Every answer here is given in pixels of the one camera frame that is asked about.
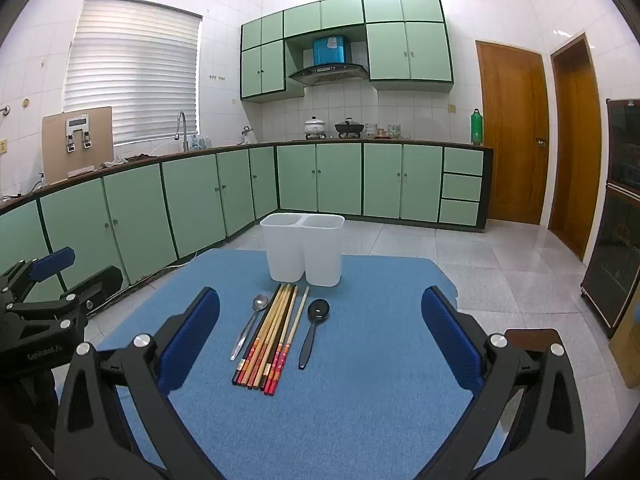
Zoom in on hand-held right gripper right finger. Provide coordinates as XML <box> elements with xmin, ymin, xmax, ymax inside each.
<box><xmin>421</xmin><ymin>285</ymin><xmax>588</xmax><ymax>480</ymax></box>

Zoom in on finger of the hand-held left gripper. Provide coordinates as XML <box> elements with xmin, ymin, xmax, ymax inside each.
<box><xmin>0</xmin><ymin>246</ymin><xmax>77</xmax><ymax>306</ymax></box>
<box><xmin>60</xmin><ymin>266</ymin><xmax>124</xmax><ymax>313</ymax></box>

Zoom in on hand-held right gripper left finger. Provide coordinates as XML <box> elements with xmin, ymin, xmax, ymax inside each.
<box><xmin>55</xmin><ymin>286</ymin><xmax>221</xmax><ymax>480</ymax></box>

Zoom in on metal spoon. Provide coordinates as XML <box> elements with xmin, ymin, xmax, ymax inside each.
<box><xmin>230</xmin><ymin>293</ymin><xmax>270</xmax><ymax>361</ymax></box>

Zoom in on row of assorted chopsticks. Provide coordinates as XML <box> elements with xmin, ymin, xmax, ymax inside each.
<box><xmin>231</xmin><ymin>282</ymin><xmax>311</xmax><ymax>395</ymax></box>

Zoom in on black plastic spoon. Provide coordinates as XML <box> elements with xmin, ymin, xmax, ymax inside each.
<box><xmin>298</xmin><ymin>298</ymin><xmax>331</xmax><ymax>371</ymax></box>

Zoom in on white two-compartment utensil holder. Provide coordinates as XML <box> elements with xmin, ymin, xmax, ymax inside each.
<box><xmin>260</xmin><ymin>212</ymin><xmax>346</xmax><ymax>288</ymax></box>

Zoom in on brown stool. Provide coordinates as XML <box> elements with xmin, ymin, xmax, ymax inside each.
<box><xmin>504</xmin><ymin>328</ymin><xmax>560</xmax><ymax>348</ymax></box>

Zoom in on cardboard board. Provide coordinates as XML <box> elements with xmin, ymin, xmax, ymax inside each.
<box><xmin>41</xmin><ymin>106</ymin><xmax>115</xmax><ymax>184</ymax></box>

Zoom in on crumpled cloth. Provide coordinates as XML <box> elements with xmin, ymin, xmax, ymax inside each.
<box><xmin>100</xmin><ymin>152</ymin><xmax>151</xmax><ymax>169</ymax></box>

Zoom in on blue table mat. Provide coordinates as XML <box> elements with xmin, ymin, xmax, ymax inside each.
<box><xmin>97</xmin><ymin>248</ymin><xmax>506</xmax><ymax>480</ymax></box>

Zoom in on white clip device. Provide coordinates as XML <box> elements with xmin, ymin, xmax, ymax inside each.
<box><xmin>64</xmin><ymin>115</ymin><xmax>96</xmax><ymax>152</ymax></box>

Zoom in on steel kitchen faucet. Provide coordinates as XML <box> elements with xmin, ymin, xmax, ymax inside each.
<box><xmin>174</xmin><ymin>111</ymin><xmax>191</xmax><ymax>153</ymax></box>

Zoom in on cardboard box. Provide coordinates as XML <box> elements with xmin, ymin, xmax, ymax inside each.
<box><xmin>609</xmin><ymin>290</ymin><xmax>640</xmax><ymax>389</ymax></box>

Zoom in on black glass-door cabinet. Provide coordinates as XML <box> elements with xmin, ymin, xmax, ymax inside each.
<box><xmin>580</xmin><ymin>97</ymin><xmax>640</xmax><ymax>339</ymax></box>

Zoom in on green base cabinets with counter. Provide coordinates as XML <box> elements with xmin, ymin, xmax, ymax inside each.
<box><xmin>0</xmin><ymin>140</ymin><xmax>495</xmax><ymax>306</ymax></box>

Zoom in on white window blind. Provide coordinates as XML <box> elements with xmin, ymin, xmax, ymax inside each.
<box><xmin>62</xmin><ymin>0</ymin><xmax>204</xmax><ymax>147</ymax></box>

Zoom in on wooden door with knob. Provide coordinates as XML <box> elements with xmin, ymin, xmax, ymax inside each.
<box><xmin>475</xmin><ymin>40</ymin><xmax>550</xmax><ymax>226</ymax></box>

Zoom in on plain wooden door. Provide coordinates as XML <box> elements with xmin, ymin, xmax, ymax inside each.
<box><xmin>547</xmin><ymin>32</ymin><xmax>604</xmax><ymax>261</ymax></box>

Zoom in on black wok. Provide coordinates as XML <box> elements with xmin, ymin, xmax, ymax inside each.
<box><xmin>334</xmin><ymin>117</ymin><xmax>366</xmax><ymax>139</ymax></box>

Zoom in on black range hood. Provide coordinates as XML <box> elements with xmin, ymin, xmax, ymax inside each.
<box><xmin>288</xmin><ymin>62</ymin><xmax>369</xmax><ymax>86</ymax></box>

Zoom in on blue hood chimney cover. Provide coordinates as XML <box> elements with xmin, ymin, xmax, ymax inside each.
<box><xmin>313</xmin><ymin>35</ymin><xmax>351</xmax><ymax>66</ymax></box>

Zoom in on green wall cabinets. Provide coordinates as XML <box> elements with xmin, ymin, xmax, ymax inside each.
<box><xmin>240</xmin><ymin>0</ymin><xmax>454</xmax><ymax>104</ymax></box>

